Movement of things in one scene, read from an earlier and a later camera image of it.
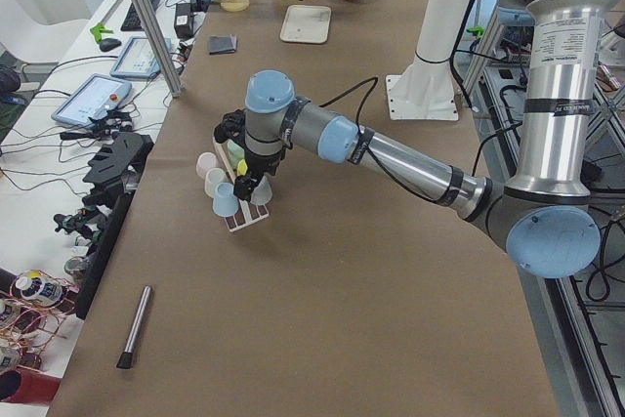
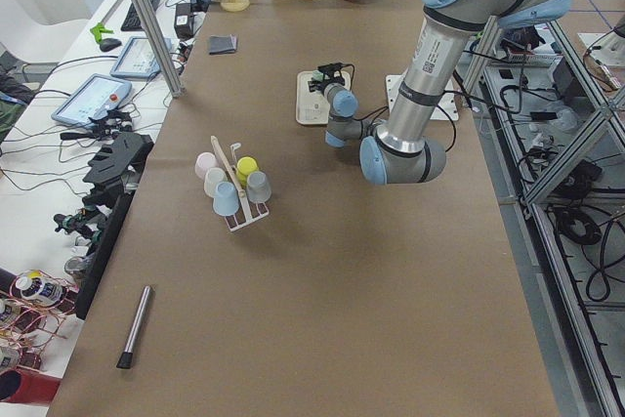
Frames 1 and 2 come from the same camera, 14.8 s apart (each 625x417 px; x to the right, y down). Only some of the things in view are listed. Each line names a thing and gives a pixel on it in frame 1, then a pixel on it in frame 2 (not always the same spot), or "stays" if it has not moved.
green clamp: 98,29 stays
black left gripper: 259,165 to 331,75
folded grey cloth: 223,44 stays
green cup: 235,153 to 317,75
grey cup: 262,193 stays
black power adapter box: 184,24 stays
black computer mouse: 106,44 stays
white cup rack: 247,212 stays
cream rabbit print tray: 306,23 to 312,106
